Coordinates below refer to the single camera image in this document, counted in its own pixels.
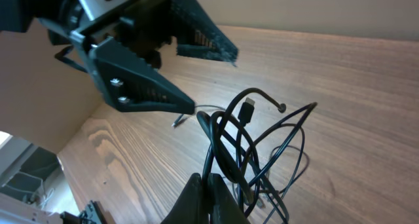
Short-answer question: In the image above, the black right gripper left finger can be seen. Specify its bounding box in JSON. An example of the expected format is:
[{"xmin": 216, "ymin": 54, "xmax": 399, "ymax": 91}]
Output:
[{"xmin": 161, "ymin": 173, "xmax": 210, "ymax": 224}]

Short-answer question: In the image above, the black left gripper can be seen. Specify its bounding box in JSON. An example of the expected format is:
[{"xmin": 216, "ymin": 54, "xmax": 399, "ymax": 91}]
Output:
[{"xmin": 1, "ymin": 0, "xmax": 238, "ymax": 115}]

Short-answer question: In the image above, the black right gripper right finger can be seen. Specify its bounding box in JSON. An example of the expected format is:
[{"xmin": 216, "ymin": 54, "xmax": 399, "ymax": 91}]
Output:
[{"xmin": 208, "ymin": 174, "xmax": 249, "ymax": 224}]

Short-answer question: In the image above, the black usb cable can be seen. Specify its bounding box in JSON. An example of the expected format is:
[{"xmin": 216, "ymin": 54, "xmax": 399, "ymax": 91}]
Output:
[
  {"xmin": 195, "ymin": 87, "xmax": 291, "ymax": 224},
  {"xmin": 172, "ymin": 104, "xmax": 227, "ymax": 129},
  {"xmin": 235, "ymin": 101, "xmax": 318, "ymax": 224}
]

